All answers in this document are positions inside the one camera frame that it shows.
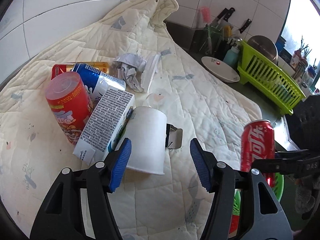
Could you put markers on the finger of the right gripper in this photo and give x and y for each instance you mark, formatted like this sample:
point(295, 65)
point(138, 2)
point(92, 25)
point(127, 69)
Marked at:
point(277, 165)

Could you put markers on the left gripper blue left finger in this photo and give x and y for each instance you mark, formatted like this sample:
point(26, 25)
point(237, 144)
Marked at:
point(121, 159)

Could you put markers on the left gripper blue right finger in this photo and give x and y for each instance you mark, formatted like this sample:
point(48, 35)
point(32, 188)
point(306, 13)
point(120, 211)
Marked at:
point(203, 164)

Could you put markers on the red cola can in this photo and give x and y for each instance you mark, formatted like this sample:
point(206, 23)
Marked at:
point(257, 142)

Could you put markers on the black glue box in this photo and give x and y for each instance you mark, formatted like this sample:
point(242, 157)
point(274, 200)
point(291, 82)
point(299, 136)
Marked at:
point(174, 137)

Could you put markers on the white milk carton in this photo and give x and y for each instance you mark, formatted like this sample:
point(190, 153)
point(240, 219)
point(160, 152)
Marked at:
point(105, 125)

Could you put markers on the white paper cup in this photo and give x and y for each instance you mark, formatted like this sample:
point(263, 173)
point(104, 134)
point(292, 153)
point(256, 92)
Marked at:
point(146, 129)

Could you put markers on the red snack canister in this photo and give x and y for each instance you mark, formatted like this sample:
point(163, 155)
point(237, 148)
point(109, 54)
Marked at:
point(70, 103)

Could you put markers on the blue silver drink can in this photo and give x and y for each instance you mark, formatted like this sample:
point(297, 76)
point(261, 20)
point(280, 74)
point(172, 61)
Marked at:
point(97, 84)

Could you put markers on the white paper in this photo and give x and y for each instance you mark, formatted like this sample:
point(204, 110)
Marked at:
point(128, 66)

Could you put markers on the amber tea bottle red label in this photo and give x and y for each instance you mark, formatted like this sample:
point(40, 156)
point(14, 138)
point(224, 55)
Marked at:
point(95, 67)

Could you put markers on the green plastic trash basket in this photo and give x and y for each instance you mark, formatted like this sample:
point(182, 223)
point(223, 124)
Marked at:
point(241, 202)

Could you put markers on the right grey gloved hand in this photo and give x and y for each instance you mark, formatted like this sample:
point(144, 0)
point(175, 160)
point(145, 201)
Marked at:
point(307, 196)

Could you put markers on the lime green dish rack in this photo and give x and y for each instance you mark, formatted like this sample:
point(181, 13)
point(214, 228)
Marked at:
point(271, 80)

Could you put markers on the stainless steel pot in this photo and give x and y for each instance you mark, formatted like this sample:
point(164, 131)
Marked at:
point(264, 46)

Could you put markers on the white bowl red flower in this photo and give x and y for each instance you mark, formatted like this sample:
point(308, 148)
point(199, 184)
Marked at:
point(220, 70)

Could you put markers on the teal bottle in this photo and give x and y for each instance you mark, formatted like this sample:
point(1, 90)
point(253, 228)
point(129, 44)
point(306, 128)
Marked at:
point(231, 57)

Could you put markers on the white quilted cloth mat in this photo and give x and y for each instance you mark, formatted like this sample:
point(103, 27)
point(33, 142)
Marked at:
point(34, 149)

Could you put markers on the dark utensil holder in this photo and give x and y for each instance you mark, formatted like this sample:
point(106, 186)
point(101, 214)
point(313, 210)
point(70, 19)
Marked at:
point(210, 41)

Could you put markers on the pink bottle brush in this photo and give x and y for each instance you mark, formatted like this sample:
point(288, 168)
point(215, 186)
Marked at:
point(205, 12)

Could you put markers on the black handled kitchen knife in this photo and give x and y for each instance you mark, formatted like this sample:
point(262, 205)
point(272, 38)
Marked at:
point(245, 26)

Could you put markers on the black handled cleaver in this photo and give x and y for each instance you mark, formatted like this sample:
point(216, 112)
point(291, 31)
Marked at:
point(222, 19)

